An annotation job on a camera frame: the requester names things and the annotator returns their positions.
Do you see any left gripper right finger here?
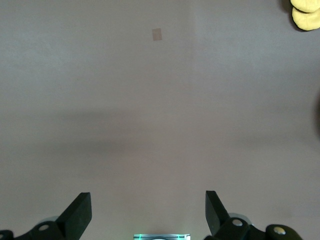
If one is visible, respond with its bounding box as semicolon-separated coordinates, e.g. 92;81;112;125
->
203;190;305;240

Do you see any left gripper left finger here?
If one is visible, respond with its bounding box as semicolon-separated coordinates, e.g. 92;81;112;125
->
0;192;93;240

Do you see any small brown tape patch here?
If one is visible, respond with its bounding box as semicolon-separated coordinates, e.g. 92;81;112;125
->
151;28;163;41

